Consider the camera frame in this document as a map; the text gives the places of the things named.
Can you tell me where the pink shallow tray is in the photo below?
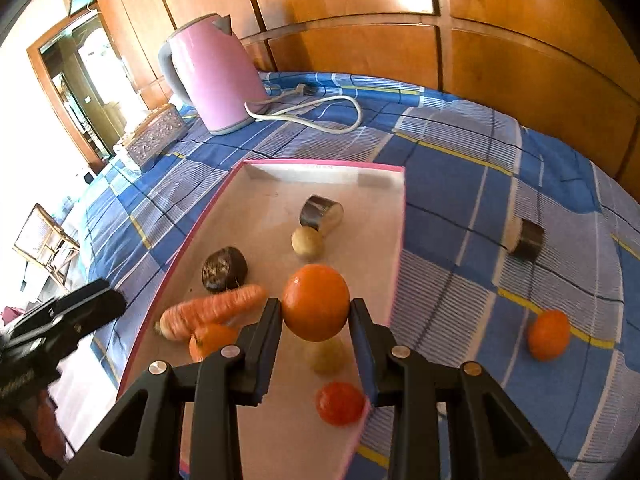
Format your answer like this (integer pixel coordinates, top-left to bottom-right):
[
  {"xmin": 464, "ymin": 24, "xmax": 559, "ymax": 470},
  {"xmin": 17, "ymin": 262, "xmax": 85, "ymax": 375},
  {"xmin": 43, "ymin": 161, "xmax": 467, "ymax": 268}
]
[{"xmin": 116, "ymin": 159, "xmax": 407, "ymax": 480}]

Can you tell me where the small yellow potato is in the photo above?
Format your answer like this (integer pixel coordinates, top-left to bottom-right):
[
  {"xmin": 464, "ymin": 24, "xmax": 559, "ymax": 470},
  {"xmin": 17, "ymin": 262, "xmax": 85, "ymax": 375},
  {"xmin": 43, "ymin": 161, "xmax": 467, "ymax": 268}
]
[
  {"xmin": 291, "ymin": 226, "xmax": 325, "ymax": 261},
  {"xmin": 306, "ymin": 337, "xmax": 347, "ymax": 376}
]

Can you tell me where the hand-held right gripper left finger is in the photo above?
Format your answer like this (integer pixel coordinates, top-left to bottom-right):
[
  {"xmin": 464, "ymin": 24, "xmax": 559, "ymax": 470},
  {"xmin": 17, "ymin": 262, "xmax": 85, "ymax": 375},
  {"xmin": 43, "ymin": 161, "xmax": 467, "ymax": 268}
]
[{"xmin": 57, "ymin": 297, "xmax": 283, "ymax": 480}]

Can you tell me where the white power cord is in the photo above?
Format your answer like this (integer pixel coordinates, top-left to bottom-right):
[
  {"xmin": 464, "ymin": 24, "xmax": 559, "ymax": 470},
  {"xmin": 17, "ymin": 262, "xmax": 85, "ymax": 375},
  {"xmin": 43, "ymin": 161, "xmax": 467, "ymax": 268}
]
[{"xmin": 244, "ymin": 82, "xmax": 363, "ymax": 136}]

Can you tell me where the blue checked blanket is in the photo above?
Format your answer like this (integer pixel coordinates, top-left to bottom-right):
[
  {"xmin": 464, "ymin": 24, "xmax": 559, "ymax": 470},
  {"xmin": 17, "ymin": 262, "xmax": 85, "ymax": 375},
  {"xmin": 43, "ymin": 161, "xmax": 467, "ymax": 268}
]
[{"xmin": 82, "ymin": 70, "xmax": 640, "ymax": 480}]

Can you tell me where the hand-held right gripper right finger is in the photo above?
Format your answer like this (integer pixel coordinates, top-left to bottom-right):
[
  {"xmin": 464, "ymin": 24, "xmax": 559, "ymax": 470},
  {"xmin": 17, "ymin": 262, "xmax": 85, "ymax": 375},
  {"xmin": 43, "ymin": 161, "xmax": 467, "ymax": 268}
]
[{"xmin": 348, "ymin": 298, "xmax": 571, "ymax": 480}]

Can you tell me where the orange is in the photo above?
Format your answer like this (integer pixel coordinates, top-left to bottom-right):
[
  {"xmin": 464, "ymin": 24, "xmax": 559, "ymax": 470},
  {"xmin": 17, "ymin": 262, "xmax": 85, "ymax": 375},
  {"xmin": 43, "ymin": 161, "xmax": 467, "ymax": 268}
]
[
  {"xmin": 527, "ymin": 309, "xmax": 572, "ymax": 362},
  {"xmin": 188, "ymin": 323, "xmax": 240, "ymax": 362},
  {"xmin": 281, "ymin": 263, "xmax": 351, "ymax": 343}
]

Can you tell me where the rattan chair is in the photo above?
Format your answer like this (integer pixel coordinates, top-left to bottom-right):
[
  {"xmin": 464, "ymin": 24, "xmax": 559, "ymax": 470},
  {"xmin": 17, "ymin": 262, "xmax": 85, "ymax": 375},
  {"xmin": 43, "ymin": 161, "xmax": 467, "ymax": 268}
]
[{"xmin": 12, "ymin": 203, "xmax": 81, "ymax": 291}]

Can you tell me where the red tomato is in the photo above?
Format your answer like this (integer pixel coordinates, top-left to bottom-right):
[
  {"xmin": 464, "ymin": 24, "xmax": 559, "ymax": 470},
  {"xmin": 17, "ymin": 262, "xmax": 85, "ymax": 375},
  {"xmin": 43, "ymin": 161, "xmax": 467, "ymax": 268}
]
[{"xmin": 315, "ymin": 381, "xmax": 366, "ymax": 427}]

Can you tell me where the person's left hand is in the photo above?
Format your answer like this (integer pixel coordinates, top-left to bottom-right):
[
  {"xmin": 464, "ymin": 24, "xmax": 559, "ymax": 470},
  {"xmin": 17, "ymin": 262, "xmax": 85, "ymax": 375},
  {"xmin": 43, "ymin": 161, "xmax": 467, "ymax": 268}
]
[{"xmin": 0, "ymin": 392, "xmax": 68, "ymax": 466}]

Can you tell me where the dark round fruit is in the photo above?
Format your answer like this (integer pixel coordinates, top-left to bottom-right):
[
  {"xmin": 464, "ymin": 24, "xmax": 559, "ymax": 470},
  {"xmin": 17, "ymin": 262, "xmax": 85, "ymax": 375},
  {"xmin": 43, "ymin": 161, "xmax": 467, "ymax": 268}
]
[{"xmin": 201, "ymin": 246, "xmax": 248, "ymax": 293}]

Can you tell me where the carved wooden box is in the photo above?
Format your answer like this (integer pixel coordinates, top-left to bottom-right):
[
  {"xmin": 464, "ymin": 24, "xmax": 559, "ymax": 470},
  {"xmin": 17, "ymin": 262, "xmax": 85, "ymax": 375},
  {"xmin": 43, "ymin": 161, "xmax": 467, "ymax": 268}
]
[{"xmin": 114, "ymin": 103, "xmax": 190, "ymax": 168}]

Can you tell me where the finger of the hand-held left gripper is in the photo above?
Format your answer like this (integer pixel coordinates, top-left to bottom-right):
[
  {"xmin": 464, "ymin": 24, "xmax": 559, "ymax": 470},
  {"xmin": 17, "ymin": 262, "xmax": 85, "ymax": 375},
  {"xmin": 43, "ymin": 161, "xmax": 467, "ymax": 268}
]
[{"xmin": 10, "ymin": 279, "xmax": 127, "ymax": 357}]

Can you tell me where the pink electric kettle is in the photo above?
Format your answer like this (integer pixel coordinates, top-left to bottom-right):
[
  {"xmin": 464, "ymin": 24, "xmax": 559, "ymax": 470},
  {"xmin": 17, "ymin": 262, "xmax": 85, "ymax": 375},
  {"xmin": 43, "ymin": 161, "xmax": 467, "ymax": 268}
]
[{"xmin": 158, "ymin": 12, "xmax": 268, "ymax": 136}]

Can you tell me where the wooden door frame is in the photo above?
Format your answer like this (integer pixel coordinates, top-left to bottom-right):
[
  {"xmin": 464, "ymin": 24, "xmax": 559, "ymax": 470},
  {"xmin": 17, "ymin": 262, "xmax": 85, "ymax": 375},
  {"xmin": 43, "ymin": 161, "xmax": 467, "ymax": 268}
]
[{"xmin": 27, "ymin": 12, "xmax": 146, "ymax": 166}]

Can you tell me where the carrot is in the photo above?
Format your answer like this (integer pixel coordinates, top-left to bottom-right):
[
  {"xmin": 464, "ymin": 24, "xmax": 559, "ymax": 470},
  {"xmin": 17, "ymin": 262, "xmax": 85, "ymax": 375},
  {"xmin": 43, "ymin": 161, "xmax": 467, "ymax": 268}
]
[{"xmin": 154, "ymin": 284, "xmax": 267, "ymax": 342}]

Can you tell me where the dark eggplant piece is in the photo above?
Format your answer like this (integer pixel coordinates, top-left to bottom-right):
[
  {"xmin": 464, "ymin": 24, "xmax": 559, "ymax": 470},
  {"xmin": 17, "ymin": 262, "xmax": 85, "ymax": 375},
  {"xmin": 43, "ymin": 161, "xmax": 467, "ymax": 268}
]
[
  {"xmin": 504, "ymin": 217, "xmax": 546, "ymax": 262},
  {"xmin": 299, "ymin": 195, "xmax": 345, "ymax": 237}
]

